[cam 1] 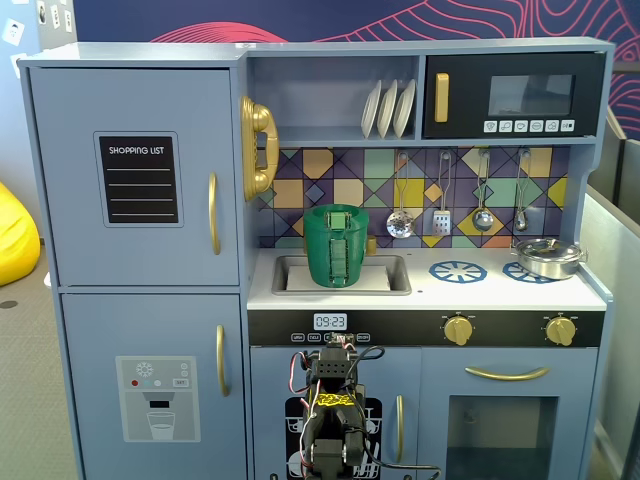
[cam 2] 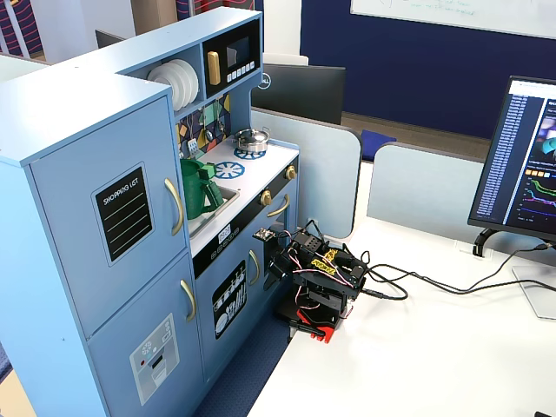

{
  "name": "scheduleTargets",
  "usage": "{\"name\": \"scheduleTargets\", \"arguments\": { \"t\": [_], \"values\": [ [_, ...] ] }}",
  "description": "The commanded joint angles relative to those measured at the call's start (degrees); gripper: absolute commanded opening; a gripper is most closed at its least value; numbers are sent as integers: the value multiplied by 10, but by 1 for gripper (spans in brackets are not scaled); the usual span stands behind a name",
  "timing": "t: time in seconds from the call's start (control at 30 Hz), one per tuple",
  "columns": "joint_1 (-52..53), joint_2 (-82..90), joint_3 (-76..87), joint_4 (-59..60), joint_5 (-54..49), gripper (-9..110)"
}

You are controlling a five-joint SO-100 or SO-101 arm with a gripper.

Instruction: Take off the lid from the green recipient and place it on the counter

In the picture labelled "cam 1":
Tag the gold stove knob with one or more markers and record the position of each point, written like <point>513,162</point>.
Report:
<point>458,330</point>
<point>561,331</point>

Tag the black round floor cover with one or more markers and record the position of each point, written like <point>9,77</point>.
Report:
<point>7,303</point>

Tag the grey toy sink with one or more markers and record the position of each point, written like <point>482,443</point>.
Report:
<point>397,280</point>

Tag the fridge door with ice dispenser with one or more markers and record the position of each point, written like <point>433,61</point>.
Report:
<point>90,350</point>

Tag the small steel spoon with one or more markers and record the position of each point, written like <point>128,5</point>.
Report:
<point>521,220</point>

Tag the fridge door with shopping list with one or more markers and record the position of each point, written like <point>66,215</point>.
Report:
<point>65,200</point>

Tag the grey desk partition panel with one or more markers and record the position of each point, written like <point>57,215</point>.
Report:
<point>615,300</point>

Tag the steel slotted skimmer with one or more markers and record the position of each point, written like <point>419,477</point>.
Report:
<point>400,225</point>

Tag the green plastic jug container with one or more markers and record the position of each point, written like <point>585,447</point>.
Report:
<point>320,260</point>

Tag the white wall card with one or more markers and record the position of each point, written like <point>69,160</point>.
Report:
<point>12,31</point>
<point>55,16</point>

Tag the blue dishwasher door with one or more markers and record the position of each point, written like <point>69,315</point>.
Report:
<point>265,380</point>

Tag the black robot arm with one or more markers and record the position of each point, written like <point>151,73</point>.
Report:
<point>335,370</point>

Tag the blue wooden toy kitchen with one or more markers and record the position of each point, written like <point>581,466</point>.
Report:
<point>145,54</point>

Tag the white toy plate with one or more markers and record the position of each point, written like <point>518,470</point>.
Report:
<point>387,107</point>
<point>405,107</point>
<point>370,110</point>

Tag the yellow bean bag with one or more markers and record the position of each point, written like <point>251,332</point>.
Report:
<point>15,240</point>

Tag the blue oven door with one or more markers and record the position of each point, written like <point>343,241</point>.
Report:
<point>435,425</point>

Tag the steel toy pot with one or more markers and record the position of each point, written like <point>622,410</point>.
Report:
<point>550,267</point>

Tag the black toy microwave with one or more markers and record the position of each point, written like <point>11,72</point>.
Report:
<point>465,65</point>

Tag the gold toy telephone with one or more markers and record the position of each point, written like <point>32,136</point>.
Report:
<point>260,120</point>

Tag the steel toy ladle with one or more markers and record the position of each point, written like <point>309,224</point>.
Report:
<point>482,220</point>

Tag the steel slotted spatula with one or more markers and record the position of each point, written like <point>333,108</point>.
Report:
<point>441,224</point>

